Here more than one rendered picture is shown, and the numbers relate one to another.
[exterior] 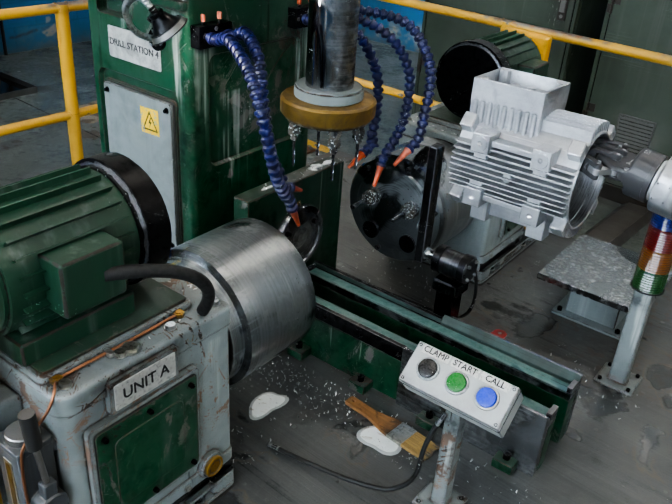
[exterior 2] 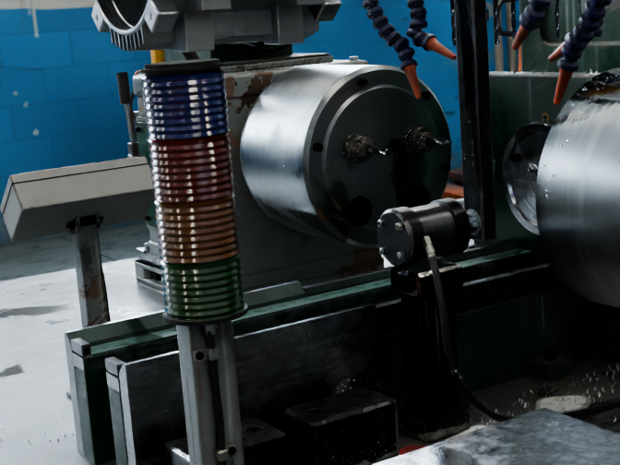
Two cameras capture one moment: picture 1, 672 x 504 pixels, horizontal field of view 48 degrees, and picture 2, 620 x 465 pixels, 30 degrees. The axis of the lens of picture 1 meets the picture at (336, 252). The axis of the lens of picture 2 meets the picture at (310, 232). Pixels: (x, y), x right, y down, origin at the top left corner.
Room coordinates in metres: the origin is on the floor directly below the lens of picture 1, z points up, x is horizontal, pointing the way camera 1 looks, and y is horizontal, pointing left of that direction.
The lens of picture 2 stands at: (1.66, -1.36, 1.25)
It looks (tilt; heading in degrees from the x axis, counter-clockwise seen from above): 11 degrees down; 112
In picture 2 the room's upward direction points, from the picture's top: 4 degrees counter-clockwise
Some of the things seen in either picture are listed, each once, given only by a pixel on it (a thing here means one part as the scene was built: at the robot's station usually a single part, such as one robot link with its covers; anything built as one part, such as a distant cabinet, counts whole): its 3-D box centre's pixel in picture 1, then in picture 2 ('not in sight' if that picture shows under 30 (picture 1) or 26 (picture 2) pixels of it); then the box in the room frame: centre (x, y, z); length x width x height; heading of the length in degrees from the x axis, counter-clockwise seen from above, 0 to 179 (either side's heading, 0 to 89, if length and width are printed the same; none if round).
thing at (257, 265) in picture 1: (207, 313); (325, 150); (1.05, 0.21, 1.04); 0.37 x 0.25 x 0.25; 144
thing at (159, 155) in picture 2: (663, 236); (191, 165); (1.26, -0.61, 1.14); 0.06 x 0.06 x 0.04
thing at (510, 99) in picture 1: (518, 102); not in sight; (1.17, -0.27, 1.41); 0.12 x 0.11 x 0.07; 55
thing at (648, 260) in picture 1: (656, 257); (196, 225); (1.26, -0.61, 1.10); 0.06 x 0.06 x 0.04
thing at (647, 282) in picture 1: (650, 277); (202, 284); (1.26, -0.61, 1.05); 0.06 x 0.06 x 0.04
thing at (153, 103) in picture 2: (669, 215); (185, 104); (1.26, -0.61, 1.19); 0.06 x 0.06 x 0.04
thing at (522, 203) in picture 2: (300, 237); (542, 180); (1.39, 0.08, 1.02); 0.15 x 0.02 x 0.15; 144
